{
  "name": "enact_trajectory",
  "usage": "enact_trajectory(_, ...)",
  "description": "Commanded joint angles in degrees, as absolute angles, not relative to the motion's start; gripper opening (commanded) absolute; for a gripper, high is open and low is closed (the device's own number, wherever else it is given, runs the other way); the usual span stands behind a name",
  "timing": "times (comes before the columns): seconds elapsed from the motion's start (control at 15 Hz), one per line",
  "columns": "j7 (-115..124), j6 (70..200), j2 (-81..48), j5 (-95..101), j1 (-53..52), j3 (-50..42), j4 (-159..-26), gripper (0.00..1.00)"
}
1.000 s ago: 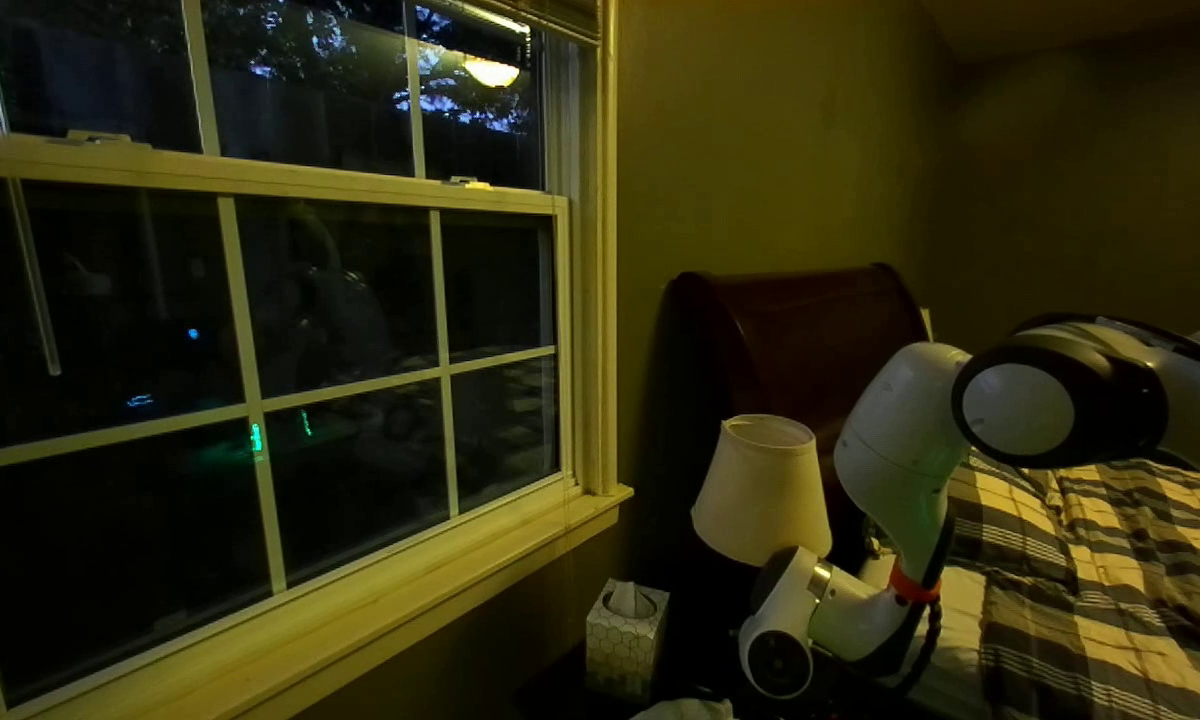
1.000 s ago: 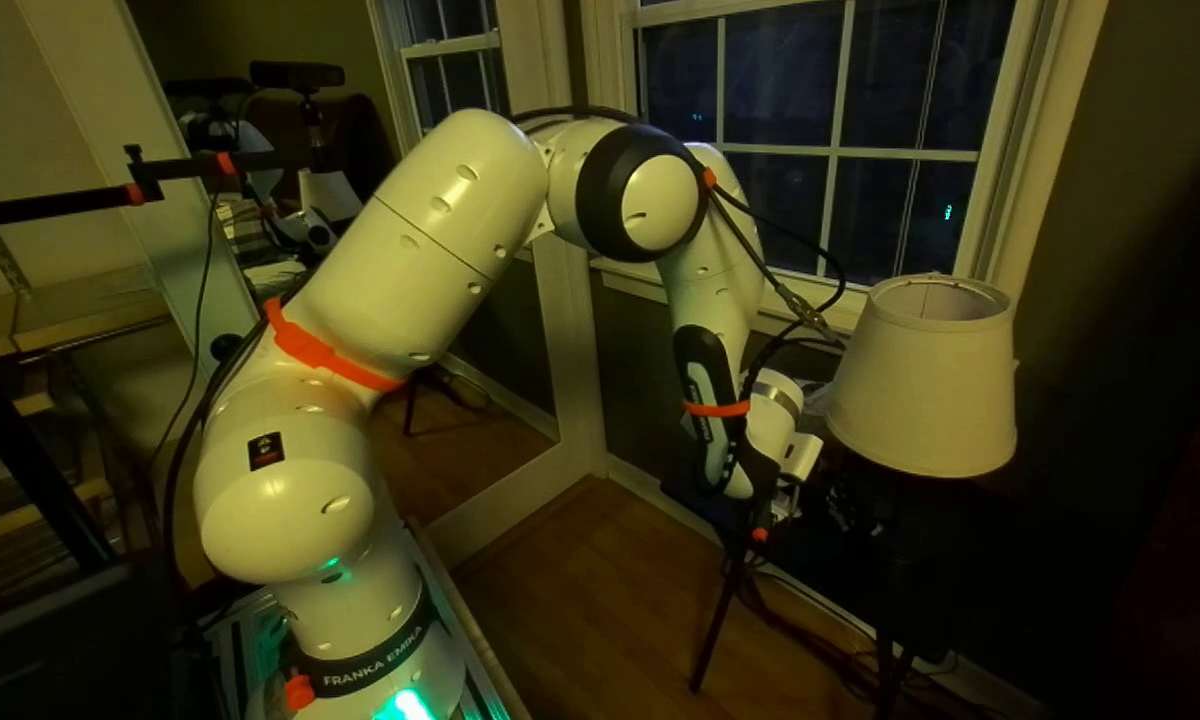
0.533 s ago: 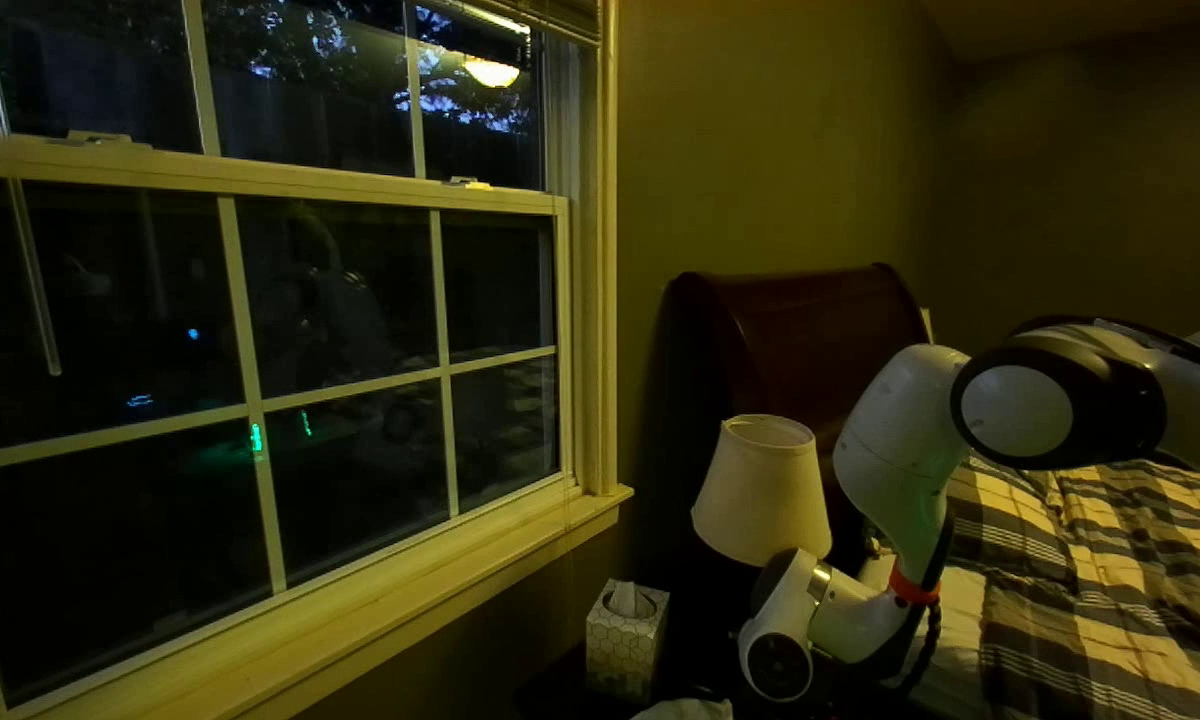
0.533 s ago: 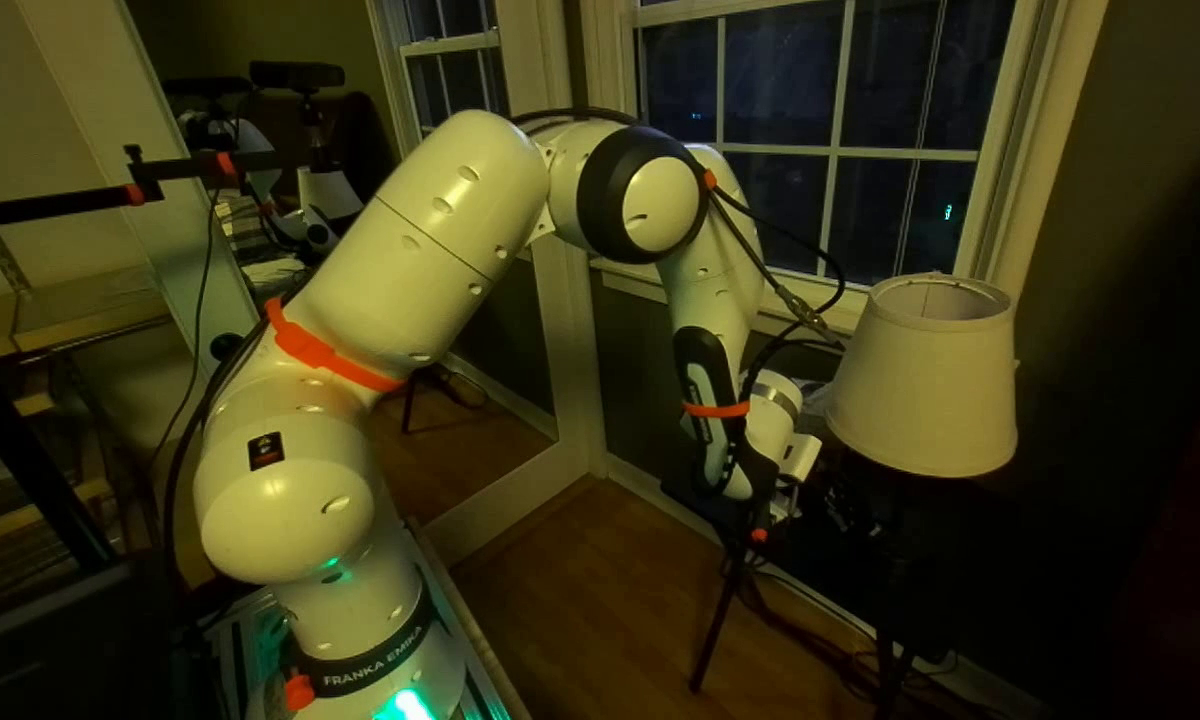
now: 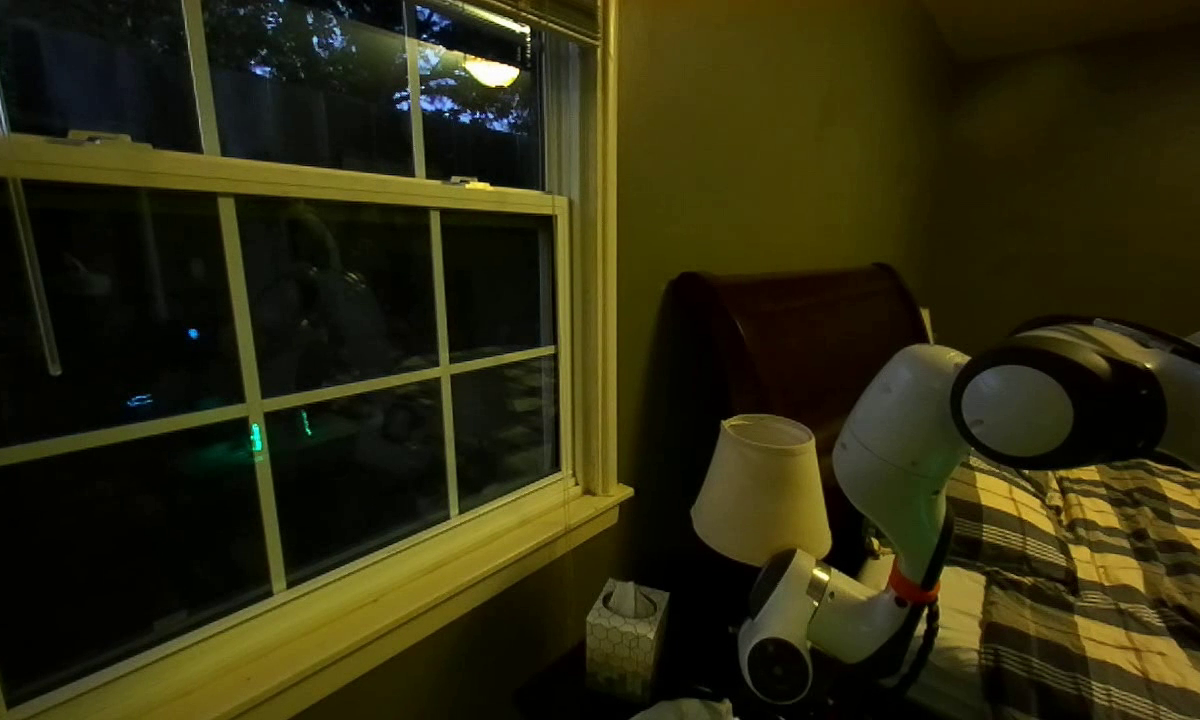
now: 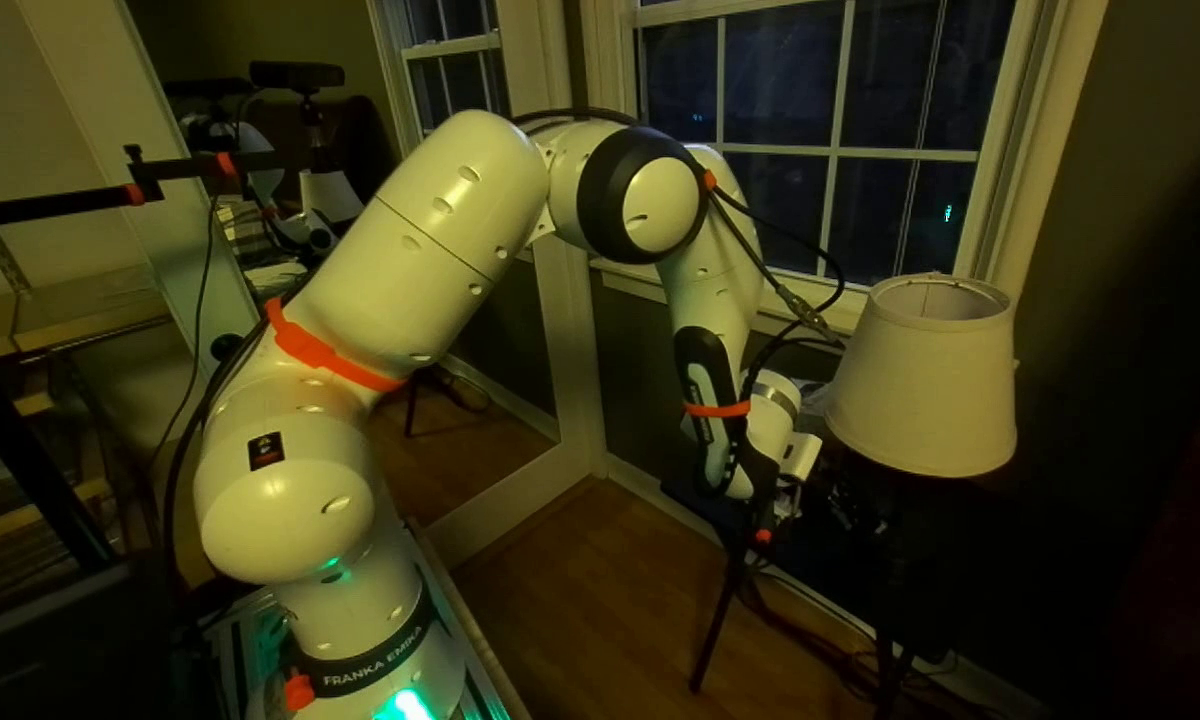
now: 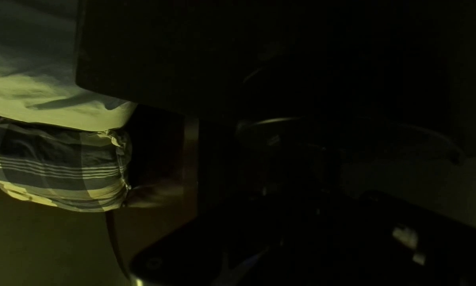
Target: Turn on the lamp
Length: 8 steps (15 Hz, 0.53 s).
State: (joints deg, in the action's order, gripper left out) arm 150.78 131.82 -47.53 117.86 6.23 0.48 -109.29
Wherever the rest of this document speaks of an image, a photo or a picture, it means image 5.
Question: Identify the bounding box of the large white-framed grid window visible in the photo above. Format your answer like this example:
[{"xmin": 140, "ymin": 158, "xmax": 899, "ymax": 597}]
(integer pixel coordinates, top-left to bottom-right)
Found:
[{"xmin": 0, "ymin": 0, "xmax": 634, "ymax": 720}]

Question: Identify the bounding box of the patterned tissue box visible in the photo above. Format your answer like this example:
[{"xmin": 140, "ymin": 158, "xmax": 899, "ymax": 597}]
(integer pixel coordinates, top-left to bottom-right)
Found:
[{"xmin": 580, "ymin": 576, "xmax": 675, "ymax": 706}]

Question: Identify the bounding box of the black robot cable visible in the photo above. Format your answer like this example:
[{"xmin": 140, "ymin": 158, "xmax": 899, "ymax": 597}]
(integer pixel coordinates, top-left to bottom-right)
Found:
[{"xmin": 875, "ymin": 517, "xmax": 960, "ymax": 699}]

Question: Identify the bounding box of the thin orange strap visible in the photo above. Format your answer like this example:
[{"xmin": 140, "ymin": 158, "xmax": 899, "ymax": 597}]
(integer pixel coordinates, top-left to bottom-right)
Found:
[{"xmin": 884, "ymin": 567, "xmax": 941, "ymax": 610}]

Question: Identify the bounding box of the plaid bed comforter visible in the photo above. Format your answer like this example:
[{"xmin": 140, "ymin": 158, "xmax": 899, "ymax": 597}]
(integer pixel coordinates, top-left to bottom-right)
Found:
[{"xmin": 937, "ymin": 453, "xmax": 1200, "ymax": 720}]

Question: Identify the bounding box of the table lamp with cream shade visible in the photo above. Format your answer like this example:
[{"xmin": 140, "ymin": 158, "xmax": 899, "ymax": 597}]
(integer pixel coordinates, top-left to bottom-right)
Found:
[{"xmin": 689, "ymin": 408, "xmax": 841, "ymax": 576}]

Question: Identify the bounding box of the dark wooden bed headboard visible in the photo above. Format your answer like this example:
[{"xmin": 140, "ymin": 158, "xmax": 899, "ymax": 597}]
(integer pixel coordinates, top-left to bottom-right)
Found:
[{"xmin": 654, "ymin": 258, "xmax": 941, "ymax": 571}]

